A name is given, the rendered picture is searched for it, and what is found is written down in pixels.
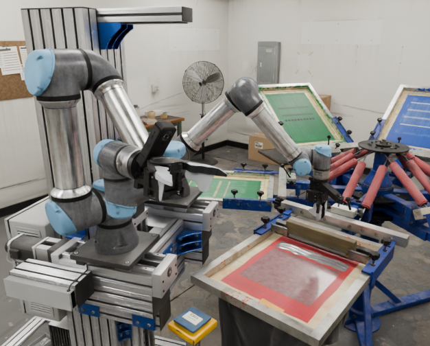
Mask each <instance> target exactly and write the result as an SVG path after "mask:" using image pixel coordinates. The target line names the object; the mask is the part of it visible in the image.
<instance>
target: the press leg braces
mask: <svg viewBox="0 0 430 346"><path fill-rule="evenodd" d="M375 286H376V287H377V288H378V289H379V290H381V291H382V292H383V293H384V294H385V295H387V296H388V297H389V298H390V300H388V301H389V302H390V303H391V304H392V305H393V306H394V307H395V306H398V305H402V304H405V302H404V301H403V300H402V299H401V298H399V297H396V296H395V295H394V294H393V293H392V292H390V291H389V290H388V289H387V288H386V287H385V286H384V285H383V284H382V283H380V282H379V281H378V280H376V281H375ZM362 294H363V315H364V330H365V342H363V341H362V342H361V344H362V346H373V343H372V319H371V308H370V290H369V285H367V286H366V288H365V289H364V290H363V292H362Z"/></svg>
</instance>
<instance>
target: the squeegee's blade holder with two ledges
mask: <svg viewBox="0 0 430 346"><path fill-rule="evenodd" d="M289 237H291V238H295V239H297V240H301V241H303V242H306V243H309V244H312V245H314V246H318V247H320V248H323V249H326V250H328V251H332V252H334V253H337V254H340V255H343V256H346V253H344V252H341V251H338V250H335V249H332V248H330V247H327V246H324V245H321V244H318V243H315V242H312V241H310V240H306V239H304V238H301V237H298V236H296V235H292V234H289Z"/></svg>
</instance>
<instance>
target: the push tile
mask: <svg viewBox="0 0 430 346"><path fill-rule="evenodd" d="M210 320H211V316H209V315H207V314H205V313H203V312H202V311H200V310H198V309H197V308H194V307H193V306H191V307H190V308H188V309H187V310H185V311H184V312H183V313H182V314H180V315H179V316H177V317H176V318H175V319H174V322H175V323H177V324H178V325H180V326H182V327H183V328H185V329H186V330H188V331H190V332H191V333H193V334H194V333H195V332H196V331H198V330H199V329H200V328H201V327H202V326H203V325H205V324H206V323H207V322H209V321H210Z"/></svg>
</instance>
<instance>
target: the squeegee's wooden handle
mask: <svg viewBox="0 0 430 346"><path fill-rule="evenodd" d="M285 228H288V235H289V234H292V235H296V236H298V237H301V238H304V239H306V240H310V241H312V242H315V243H318V244H321V245H324V246H327V247H330V248H332V249H335V250H338V251H341V252H344V253H346V255H348V249H350V250H353V251H356V247H357V241H355V240H351V239H349V238H345V237H343V236H340V235H336V234H334V233H330V232H328V231H324V230H321V229H317V228H315V227H311V226H309V225H306V224H303V223H300V222H296V221H293V220H290V219H288V220H287V221H286V226H285Z"/></svg>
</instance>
